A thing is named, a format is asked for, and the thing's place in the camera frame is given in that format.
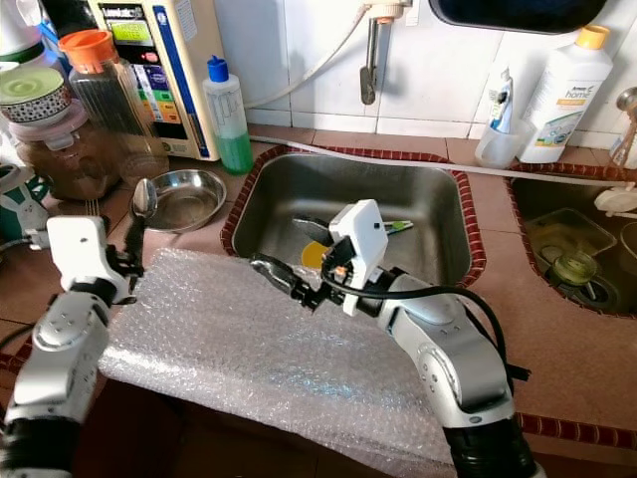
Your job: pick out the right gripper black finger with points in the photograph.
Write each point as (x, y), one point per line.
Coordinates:
(281, 279)
(314, 229)

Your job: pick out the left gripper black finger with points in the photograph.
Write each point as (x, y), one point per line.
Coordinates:
(141, 239)

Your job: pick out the steel spoon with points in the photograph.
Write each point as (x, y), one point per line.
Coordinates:
(144, 197)

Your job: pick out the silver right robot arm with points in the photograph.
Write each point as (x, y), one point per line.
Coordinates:
(450, 349)

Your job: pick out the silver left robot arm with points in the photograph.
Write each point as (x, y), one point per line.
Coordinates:
(60, 370)

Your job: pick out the steel sink basin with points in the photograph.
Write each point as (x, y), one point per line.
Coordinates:
(279, 194)
(523, 204)

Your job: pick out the shallow steel dish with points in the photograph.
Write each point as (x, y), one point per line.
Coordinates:
(187, 201)

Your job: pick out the clear bubble wrap sheet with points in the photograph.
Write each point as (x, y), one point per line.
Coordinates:
(259, 363)

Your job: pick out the thin white pipe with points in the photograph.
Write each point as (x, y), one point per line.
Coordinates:
(358, 152)

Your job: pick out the brown jar pink lid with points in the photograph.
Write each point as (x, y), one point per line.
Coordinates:
(70, 161)

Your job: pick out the white and green mug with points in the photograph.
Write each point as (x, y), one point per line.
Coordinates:
(23, 201)

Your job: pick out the green soap bottle blue cap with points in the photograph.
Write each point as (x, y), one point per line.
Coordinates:
(229, 124)

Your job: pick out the glass jar orange lid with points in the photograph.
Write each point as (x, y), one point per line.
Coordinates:
(111, 105)

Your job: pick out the beige water ionizer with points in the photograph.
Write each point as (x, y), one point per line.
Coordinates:
(164, 70)

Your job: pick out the steel faucet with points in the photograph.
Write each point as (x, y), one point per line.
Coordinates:
(370, 60)

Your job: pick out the patterned tin green lid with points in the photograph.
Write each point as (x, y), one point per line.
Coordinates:
(35, 95)

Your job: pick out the clear plastic cup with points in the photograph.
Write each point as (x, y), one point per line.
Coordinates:
(498, 149)

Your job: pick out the blue plastic pack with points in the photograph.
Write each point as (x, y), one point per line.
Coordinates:
(56, 48)

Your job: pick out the white and blue tube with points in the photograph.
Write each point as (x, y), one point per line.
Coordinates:
(503, 100)

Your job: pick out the black bottle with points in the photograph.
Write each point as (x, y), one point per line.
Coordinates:
(72, 15)

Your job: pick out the clear plastic container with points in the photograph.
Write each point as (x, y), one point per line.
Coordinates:
(559, 232)

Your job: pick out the white jug green band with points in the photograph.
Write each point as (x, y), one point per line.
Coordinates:
(20, 25)

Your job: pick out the green cup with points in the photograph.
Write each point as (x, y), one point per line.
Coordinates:
(573, 268)

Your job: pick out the white detergent bottle yellow cap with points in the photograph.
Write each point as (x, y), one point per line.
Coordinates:
(564, 100)

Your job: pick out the black pan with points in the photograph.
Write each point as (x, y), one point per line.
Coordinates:
(518, 12)

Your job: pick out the white plastic ladle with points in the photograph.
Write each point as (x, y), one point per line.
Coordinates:
(615, 199)

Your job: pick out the steel pot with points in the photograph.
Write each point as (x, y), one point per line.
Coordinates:
(630, 244)

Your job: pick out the steel ladle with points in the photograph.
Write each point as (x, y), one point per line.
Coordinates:
(625, 129)

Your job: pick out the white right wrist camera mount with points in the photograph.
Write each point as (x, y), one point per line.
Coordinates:
(358, 239)

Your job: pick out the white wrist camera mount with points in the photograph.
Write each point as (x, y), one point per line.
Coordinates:
(85, 254)
(358, 239)

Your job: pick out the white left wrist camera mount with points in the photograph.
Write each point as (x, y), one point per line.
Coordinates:
(85, 254)

